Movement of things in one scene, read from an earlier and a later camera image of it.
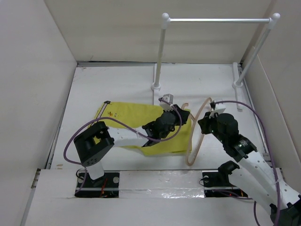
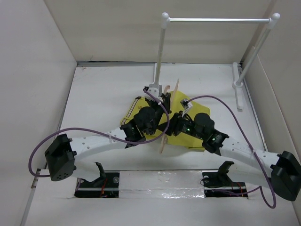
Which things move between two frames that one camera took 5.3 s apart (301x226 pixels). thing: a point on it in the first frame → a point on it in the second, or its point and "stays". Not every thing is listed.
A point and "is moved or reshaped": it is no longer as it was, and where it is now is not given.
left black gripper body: (177, 122) → (158, 112)
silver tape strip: (161, 184) stays
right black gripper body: (210, 125) → (179, 124)
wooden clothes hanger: (186, 103) is moved or reshaped
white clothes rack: (239, 77) stays
